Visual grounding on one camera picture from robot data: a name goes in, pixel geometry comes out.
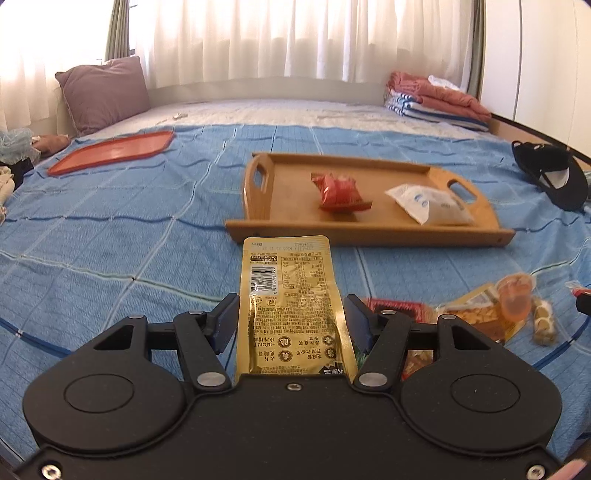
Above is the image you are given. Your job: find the blue striped folded towel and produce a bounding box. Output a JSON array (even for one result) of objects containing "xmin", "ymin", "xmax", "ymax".
[{"xmin": 384, "ymin": 90, "xmax": 490, "ymax": 134}]

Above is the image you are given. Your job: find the white sheer curtain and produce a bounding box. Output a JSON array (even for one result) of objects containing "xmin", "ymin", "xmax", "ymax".
[{"xmin": 0, "ymin": 0, "xmax": 481, "ymax": 100}]

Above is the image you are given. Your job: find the white wardrobe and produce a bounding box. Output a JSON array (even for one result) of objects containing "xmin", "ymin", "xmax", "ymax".
[{"xmin": 480, "ymin": 0, "xmax": 591, "ymax": 160}]

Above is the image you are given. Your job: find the crinkled red snack packet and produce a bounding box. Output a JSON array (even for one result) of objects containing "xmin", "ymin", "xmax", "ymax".
[{"xmin": 310, "ymin": 173, "xmax": 374, "ymax": 214}]

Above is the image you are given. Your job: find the wooden tray with handles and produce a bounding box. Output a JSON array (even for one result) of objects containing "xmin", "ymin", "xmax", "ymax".
[{"xmin": 225, "ymin": 152, "xmax": 515, "ymax": 247}]

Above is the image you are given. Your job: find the folded clothes stack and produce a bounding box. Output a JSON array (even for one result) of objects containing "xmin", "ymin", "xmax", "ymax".
[{"xmin": 387, "ymin": 71, "xmax": 492, "ymax": 121}]

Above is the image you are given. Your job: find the wooden bed frame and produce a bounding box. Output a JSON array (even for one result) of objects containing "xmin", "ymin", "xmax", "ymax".
[{"xmin": 489, "ymin": 113, "xmax": 591, "ymax": 162}]

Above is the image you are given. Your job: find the black cap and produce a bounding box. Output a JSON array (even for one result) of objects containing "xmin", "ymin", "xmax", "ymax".
[{"xmin": 512, "ymin": 141, "xmax": 589, "ymax": 212}]

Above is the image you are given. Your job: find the grey-green curtain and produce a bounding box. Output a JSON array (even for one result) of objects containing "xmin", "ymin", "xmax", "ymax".
[
  {"xmin": 465, "ymin": 0, "xmax": 486, "ymax": 100},
  {"xmin": 102, "ymin": 0, "xmax": 134, "ymax": 63}
]

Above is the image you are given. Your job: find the white window ledge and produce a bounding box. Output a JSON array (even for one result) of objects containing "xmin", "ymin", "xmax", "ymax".
[{"xmin": 147, "ymin": 74, "xmax": 391, "ymax": 108}]

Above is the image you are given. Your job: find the yellow peanut packet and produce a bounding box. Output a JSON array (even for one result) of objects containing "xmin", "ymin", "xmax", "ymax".
[{"xmin": 438, "ymin": 284, "xmax": 522, "ymax": 343}]

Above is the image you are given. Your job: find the brown cloth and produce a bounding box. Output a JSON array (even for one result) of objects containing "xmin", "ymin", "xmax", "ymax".
[{"xmin": 31, "ymin": 134, "xmax": 71, "ymax": 157}]

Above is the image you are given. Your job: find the white snack packet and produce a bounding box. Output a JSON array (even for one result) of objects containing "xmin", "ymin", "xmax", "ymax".
[{"xmin": 385, "ymin": 184, "xmax": 476, "ymax": 227}]

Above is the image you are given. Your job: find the light blue cloth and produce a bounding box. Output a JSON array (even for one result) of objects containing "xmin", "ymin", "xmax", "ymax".
[{"xmin": 0, "ymin": 128, "xmax": 37, "ymax": 163}]

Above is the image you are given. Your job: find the orange jelly cup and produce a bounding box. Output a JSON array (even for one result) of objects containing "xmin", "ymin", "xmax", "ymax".
[{"xmin": 496, "ymin": 274, "xmax": 536, "ymax": 321}]

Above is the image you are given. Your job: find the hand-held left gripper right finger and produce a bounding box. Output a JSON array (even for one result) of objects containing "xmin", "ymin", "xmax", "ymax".
[{"xmin": 344, "ymin": 294, "xmax": 497, "ymax": 395}]

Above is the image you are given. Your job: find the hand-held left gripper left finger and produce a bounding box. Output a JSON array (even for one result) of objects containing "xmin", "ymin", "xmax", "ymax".
[{"xmin": 92, "ymin": 293, "xmax": 241, "ymax": 393}]

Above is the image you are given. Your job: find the beige cloth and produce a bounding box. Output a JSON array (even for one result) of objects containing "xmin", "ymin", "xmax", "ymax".
[{"xmin": 0, "ymin": 166, "xmax": 17, "ymax": 206}]

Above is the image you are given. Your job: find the purple pillow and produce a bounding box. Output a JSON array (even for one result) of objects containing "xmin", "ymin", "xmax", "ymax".
[{"xmin": 54, "ymin": 56, "xmax": 151, "ymax": 137}]

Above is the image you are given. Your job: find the gold snack packet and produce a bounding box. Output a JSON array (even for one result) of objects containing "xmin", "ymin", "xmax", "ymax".
[{"xmin": 235, "ymin": 236, "xmax": 358, "ymax": 384}]

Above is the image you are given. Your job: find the black cloth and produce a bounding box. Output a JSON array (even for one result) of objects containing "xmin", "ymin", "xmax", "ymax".
[{"xmin": 0, "ymin": 159, "xmax": 37, "ymax": 190}]

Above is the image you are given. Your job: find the small clear biscuit packet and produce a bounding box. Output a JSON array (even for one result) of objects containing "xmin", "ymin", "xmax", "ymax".
[{"xmin": 531, "ymin": 298, "xmax": 558, "ymax": 345}]

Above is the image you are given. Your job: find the white quilted mattress cover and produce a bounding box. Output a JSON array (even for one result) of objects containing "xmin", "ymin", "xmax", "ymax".
[{"xmin": 88, "ymin": 99, "xmax": 490, "ymax": 139}]

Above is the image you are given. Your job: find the blue checked bed sheet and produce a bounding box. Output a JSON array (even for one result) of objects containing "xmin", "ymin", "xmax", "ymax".
[{"xmin": 0, "ymin": 121, "xmax": 591, "ymax": 467}]

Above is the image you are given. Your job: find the red rectangular snack packet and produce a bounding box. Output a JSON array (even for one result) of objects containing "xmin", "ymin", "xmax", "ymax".
[{"xmin": 364, "ymin": 298, "xmax": 435, "ymax": 325}]

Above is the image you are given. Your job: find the orange-red plastic tray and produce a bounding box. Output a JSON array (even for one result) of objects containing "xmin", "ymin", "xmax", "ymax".
[{"xmin": 47, "ymin": 130, "xmax": 175, "ymax": 178}]

